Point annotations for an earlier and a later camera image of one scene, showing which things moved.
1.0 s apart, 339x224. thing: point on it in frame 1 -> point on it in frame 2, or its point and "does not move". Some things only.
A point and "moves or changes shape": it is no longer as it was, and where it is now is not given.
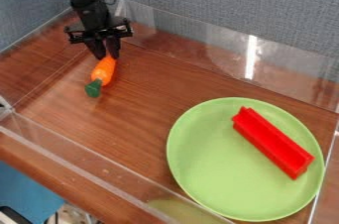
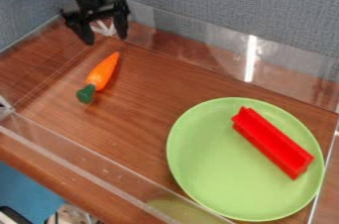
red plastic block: [287, 156] does not move
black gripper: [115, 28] -> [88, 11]
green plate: [220, 173] does not move
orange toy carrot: [102, 74] moves or changes shape
